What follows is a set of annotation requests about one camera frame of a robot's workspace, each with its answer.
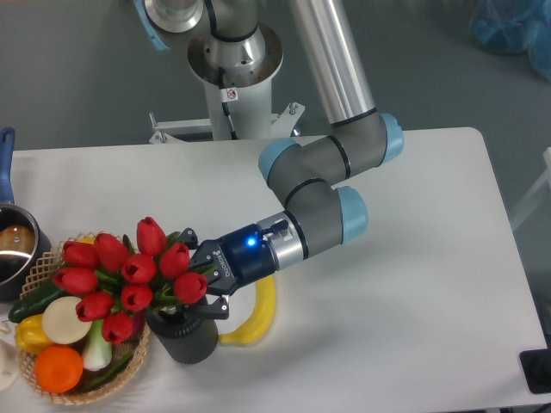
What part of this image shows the green bok choy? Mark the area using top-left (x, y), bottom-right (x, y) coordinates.
top-left (81, 320), bottom-right (112, 372)

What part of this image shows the yellow squash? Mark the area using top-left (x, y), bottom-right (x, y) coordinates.
top-left (78, 237), bottom-right (95, 245)

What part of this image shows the garlic clove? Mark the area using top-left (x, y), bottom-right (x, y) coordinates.
top-left (0, 321), bottom-right (11, 335)

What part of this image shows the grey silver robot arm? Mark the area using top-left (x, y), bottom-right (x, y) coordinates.
top-left (135, 1), bottom-right (404, 319)

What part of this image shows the red tulip bouquet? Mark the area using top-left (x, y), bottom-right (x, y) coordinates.
top-left (53, 217), bottom-right (207, 344)

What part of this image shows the dark grey ribbed vase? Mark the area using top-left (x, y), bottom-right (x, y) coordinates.
top-left (145, 307), bottom-right (219, 365)

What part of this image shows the orange fruit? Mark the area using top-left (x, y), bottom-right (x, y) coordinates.
top-left (34, 345), bottom-right (84, 393)

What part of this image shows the dark green cucumber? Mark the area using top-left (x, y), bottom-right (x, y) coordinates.
top-left (8, 279), bottom-right (67, 324)

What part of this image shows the purple sweet potato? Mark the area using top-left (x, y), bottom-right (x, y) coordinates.
top-left (130, 311), bottom-right (145, 339)

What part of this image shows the blue plastic bag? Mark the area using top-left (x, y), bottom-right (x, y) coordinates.
top-left (469, 1), bottom-right (550, 80)

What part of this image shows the white round radish slice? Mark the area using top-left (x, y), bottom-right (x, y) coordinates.
top-left (42, 296), bottom-right (92, 345)

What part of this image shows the yellow banana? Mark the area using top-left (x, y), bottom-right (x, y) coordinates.
top-left (219, 275), bottom-right (276, 346)

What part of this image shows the white round object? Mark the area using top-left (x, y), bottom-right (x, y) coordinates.
top-left (0, 341), bottom-right (20, 391)

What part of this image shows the green chili pepper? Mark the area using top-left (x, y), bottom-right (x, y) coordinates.
top-left (80, 353), bottom-right (133, 392)

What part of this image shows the white metal frame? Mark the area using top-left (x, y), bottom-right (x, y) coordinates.
top-left (510, 147), bottom-right (550, 231)

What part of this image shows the woven wicker basket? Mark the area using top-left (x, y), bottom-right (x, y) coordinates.
top-left (16, 243), bottom-right (150, 406)

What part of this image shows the blue handled saucepan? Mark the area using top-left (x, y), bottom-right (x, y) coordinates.
top-left (1, 127), bottom-right (52, 302)

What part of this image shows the yellow bell pepper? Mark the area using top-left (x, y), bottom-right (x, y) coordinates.
top-left (15, 314), bottom-right (55, 355)

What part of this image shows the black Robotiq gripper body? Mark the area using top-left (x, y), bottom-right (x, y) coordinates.
top-left (189, 224), bottom-right (276, 295)

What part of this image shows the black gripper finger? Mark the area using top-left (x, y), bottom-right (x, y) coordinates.
top-left (184, 295), bottom-right (229, 320)
top-left (178, 228), bottom-right (199, 250)

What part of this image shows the black device at edge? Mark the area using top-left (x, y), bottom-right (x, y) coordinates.
top-left (519, 348), bottom-right (550, 394)

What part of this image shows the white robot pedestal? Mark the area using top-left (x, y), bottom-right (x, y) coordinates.
top-left (150, 22), bottom-right (305, 144)

